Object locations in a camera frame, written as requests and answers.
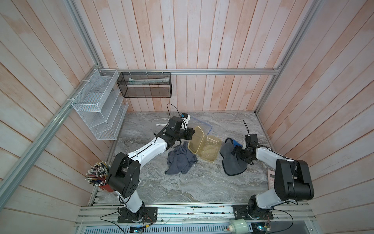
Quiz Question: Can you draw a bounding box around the clear lunch box lid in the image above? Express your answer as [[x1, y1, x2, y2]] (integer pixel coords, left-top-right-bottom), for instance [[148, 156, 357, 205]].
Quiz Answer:
[[188, 115, 213, 136]]

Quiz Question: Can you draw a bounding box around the yellow lunch box lid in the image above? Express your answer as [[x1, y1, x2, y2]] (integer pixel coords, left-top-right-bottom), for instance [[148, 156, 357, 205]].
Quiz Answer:
[[188, 126, 206, 155]]

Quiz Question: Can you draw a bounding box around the yellow lunch box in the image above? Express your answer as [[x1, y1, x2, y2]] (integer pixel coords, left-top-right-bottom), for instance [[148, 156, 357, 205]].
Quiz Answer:
[[198, 135, 222, 162]]

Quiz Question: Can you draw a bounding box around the dark grey cloth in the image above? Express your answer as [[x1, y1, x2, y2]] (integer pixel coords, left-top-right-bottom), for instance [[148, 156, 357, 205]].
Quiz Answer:
[[165, 141, 198, 175]]

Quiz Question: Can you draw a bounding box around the clear lunch box blue rim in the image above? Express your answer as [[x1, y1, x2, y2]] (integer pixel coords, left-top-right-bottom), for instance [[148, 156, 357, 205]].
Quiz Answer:
[[152, 118, 169, 132]]

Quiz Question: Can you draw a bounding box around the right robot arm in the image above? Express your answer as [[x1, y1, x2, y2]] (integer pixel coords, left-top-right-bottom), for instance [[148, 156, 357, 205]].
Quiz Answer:
[[232, 134, 315, 216]]

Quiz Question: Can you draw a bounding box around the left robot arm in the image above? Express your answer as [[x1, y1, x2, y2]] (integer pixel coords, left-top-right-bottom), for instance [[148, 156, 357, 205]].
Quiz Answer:
[[106, 113, 195, 215]]

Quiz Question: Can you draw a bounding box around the pink calculator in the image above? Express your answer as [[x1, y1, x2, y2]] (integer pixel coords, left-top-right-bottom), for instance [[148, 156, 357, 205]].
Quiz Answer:
[[267, 170, 275, 190]]

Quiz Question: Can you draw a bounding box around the black mesh basket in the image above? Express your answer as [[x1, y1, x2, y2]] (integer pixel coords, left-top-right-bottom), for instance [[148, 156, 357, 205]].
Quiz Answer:
[[117, 72, 172, 98]]

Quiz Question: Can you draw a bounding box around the white cylinder device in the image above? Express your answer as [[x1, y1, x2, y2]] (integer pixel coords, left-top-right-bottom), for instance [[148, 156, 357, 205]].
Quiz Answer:
[[228, 219, 250, 234]]

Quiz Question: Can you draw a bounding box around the red cup of pencils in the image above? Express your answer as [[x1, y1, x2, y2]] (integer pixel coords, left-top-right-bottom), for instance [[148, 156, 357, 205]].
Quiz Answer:
[[86, 161, 114, 192]]

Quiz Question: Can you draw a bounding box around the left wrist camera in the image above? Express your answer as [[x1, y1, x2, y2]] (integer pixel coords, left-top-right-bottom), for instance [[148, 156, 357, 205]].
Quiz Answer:
[[180, 113, 191, 122]]

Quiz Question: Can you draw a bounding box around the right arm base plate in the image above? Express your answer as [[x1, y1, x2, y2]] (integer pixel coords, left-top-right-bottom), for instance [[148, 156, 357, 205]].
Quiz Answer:
[[232, 205, 274, 220]]

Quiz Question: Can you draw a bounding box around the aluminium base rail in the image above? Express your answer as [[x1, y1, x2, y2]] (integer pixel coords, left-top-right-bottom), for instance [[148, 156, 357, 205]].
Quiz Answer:
[[75, 202, 322, 234]]

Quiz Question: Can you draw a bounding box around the white wire mesh shelf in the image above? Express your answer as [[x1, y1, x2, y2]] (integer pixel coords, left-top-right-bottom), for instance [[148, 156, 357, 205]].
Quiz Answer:
[[72, 69, 129, 140]]

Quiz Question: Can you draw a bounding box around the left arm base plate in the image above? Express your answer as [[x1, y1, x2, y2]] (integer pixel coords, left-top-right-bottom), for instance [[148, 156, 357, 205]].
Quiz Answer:
[[117, 207, 158, 223]]

